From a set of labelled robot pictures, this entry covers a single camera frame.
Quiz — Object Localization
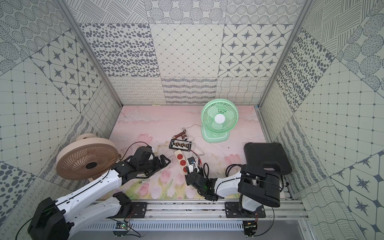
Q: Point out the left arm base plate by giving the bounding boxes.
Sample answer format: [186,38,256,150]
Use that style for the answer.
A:
[113,202,148,219]

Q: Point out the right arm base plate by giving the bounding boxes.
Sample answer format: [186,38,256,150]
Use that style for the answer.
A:
[224,202,266,219]

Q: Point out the black tool case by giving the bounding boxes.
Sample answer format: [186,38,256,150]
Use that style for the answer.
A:
[244,143,292,176]

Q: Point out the dark red clamp tool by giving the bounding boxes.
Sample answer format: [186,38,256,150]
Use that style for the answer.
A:
[173,129,188,141]

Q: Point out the aluminium mounting rail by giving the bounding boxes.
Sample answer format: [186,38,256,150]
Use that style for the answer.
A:
[61,199,310,221]

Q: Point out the black power strip cable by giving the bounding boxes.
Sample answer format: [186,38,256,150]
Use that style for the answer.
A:
[202,161,250,181]

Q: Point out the red banana plug leads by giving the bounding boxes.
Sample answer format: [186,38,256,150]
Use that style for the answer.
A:
[191,150,202,165]

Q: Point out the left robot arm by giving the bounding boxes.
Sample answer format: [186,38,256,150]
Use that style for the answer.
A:
[27,146,171,240]

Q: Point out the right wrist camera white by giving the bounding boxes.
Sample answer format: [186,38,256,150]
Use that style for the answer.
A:
[187,157,200,174]

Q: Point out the beige desk fan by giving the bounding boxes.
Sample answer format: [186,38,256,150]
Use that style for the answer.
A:
[56,134,119,181]

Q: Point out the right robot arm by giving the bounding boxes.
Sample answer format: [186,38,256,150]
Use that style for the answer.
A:
[185,165,282,212]

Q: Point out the cream power strip red sockets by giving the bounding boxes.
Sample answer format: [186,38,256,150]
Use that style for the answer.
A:
[174,150,192,175]

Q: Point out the green desk fan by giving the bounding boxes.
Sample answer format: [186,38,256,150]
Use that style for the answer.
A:
[201,99,239,143]

